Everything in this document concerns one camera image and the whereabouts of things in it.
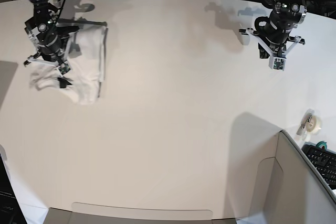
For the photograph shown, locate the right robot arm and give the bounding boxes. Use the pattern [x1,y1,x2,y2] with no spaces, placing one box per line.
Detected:
[24,0,79,74]

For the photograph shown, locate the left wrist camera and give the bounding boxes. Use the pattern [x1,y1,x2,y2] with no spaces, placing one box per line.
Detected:
[269,56,286,71]

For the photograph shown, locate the white printed t-shirt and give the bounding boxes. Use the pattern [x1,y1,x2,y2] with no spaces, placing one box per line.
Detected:
[29,22,108,105]

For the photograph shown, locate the black keyboard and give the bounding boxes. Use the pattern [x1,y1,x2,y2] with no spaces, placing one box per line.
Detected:
[301,145,335,190]

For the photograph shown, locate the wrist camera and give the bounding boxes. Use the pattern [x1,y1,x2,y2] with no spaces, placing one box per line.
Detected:
[269,56,286,71]
[57,62,71,76]

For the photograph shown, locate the grey cardboard box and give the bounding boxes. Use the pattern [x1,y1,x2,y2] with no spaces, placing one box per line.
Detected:
[44,131,335,223]

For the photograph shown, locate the clear tape dispenser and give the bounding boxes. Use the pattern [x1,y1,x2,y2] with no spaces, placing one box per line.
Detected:
[296,109,322,142]

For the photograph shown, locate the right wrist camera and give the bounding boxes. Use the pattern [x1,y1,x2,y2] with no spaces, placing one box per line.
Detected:
[57,62,71,76]

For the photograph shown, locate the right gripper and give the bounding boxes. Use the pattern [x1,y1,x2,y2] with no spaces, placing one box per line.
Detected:
[24,39,68,68]

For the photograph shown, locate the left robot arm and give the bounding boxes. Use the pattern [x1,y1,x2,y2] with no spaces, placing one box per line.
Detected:
[239,0,307,70]

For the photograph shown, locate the grey flat panel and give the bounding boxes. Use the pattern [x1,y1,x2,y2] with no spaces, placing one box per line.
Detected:
[0,61,18,106]

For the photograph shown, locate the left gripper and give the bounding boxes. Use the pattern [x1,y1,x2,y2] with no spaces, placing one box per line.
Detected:
[239,28,306,59]

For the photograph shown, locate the green tape roll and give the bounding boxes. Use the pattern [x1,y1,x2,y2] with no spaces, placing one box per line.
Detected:
[316,141,328,150]

